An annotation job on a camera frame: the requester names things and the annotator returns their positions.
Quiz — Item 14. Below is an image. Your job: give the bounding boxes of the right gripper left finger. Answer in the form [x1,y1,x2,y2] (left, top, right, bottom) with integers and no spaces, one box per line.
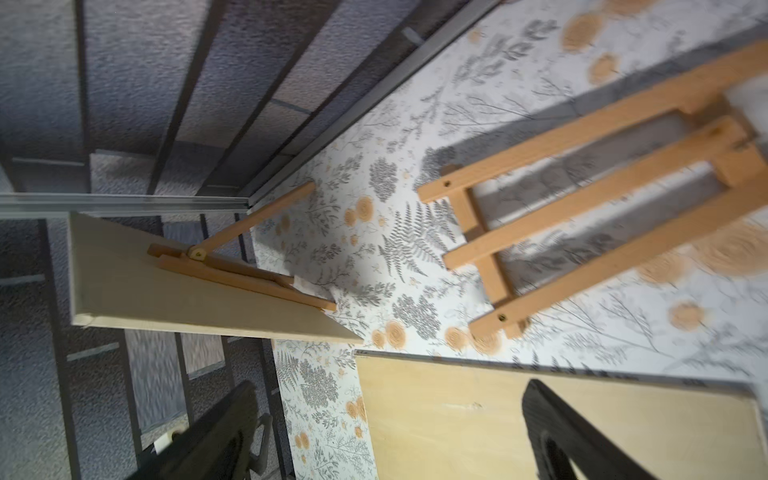
[130,380,273,479]

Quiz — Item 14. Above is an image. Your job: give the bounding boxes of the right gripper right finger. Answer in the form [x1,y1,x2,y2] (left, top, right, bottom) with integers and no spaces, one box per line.
[522,379,653,479]

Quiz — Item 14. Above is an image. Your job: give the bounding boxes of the small wooden easel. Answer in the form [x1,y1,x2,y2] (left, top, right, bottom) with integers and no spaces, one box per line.
[147,181,336,312]
[418,41,767,338]

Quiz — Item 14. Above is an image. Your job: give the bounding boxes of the plywood board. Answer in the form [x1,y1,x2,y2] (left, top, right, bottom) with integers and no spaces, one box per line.
[356,353,767,479]
[67,212,362,344]

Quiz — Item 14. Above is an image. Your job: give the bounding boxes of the floral tablecloth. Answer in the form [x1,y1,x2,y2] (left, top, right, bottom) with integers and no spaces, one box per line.
[253,1,767,479]

